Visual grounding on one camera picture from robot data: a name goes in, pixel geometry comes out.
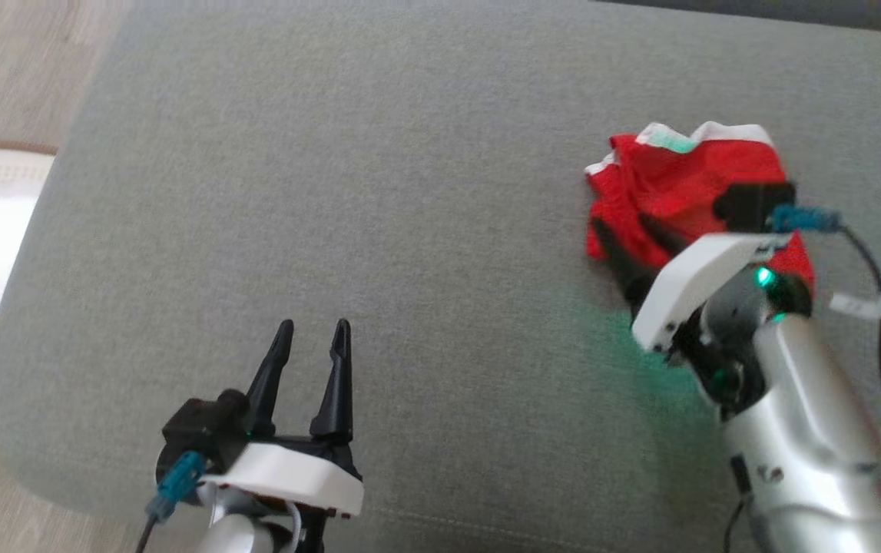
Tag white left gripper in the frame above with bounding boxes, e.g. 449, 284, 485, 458
198, 318, 366, 518

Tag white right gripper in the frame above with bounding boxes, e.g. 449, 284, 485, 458
591, 213, 779, 354

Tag red shorts with white hem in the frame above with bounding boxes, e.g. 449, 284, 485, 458
584, 121, 817, 308

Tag large grey fabric sofa seat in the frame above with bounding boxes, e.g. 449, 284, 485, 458
0, 0, 881, 553

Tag left camera cable blue plug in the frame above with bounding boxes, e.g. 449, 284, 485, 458
133, 450, 207, 553

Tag white cable label tag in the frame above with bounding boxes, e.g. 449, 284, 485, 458
829, 291, 881, 321

